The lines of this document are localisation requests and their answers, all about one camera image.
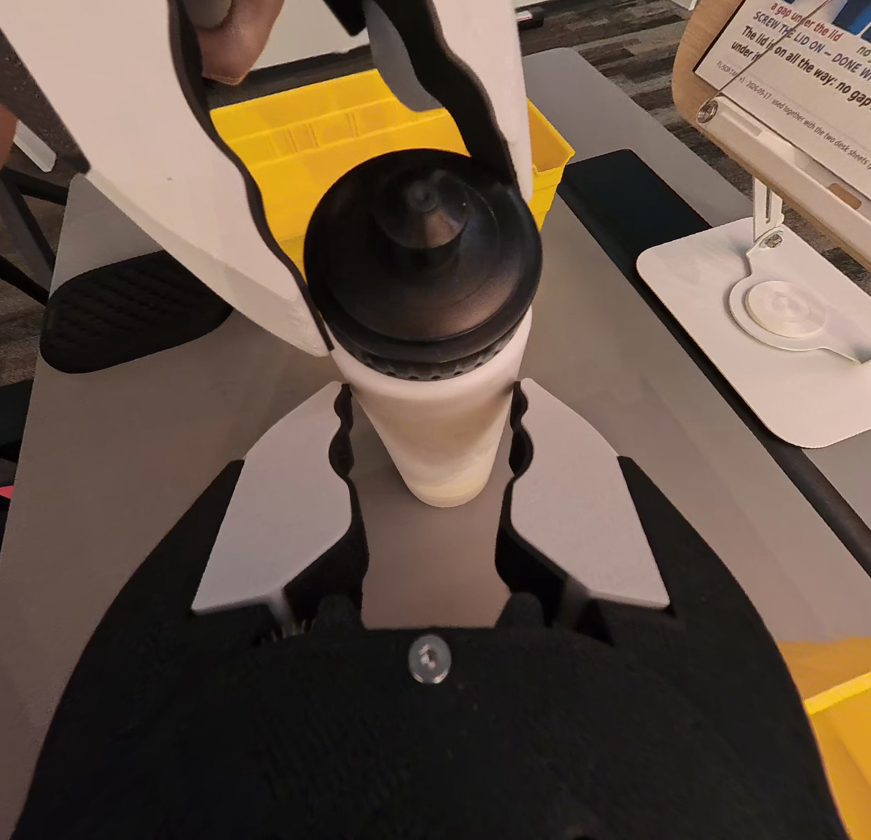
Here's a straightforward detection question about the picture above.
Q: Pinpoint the black textured pad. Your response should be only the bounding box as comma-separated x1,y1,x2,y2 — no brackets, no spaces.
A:
39,249,235,374

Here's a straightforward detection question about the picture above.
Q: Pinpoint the white plastic bottle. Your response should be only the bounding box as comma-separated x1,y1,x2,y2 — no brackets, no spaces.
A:
331,310,534,509

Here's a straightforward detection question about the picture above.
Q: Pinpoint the black bottle lid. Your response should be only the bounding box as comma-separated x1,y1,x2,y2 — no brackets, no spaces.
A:
303,149,544,381

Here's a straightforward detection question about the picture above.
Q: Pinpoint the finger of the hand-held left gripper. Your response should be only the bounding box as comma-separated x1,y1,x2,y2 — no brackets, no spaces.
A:
0,0,334,358
300,0,536,197

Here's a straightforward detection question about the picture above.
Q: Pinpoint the yellow plastic bin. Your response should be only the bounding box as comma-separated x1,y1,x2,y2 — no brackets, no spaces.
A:
780,634,871,840
209,68,577,272

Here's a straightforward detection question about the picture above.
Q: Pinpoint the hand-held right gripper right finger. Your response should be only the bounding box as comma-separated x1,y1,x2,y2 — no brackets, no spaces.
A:
496,378,672,626

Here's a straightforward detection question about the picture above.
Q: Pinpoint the person's left hand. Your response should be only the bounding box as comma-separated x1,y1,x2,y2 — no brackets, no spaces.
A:
198,0,287,87

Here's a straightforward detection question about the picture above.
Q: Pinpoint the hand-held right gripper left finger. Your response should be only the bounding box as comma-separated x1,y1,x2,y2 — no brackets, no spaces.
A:
192,382,368,631

